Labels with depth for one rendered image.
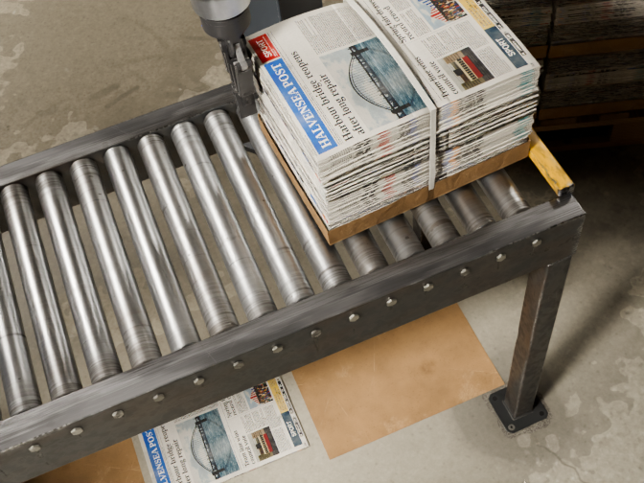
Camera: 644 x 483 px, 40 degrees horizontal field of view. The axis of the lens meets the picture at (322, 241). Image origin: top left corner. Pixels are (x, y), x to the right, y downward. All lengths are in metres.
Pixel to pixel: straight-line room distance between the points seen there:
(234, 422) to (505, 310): 0.74
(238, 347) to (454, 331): 0.99
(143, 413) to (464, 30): 0.77
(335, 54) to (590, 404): 1.17
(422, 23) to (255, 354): 0.58
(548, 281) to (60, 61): 1.96
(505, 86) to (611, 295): 1.10
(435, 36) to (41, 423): 0.83
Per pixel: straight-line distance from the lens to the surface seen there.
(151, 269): 1.48
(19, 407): 1.43
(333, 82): 1.35
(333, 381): 2.21
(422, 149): 1.37
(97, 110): 2.89
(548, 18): 2.23
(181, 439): 2.21
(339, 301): 1.39
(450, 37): 1.41
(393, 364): 2.22
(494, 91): 1.36
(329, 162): 1.27
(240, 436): 2.18
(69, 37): 3.17
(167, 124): 1.67
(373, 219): 1.44
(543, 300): 1.68
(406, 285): 1.40
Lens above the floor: 2.00
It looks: 56 degrees down
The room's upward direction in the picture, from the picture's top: 9 degrees counter-clockwise
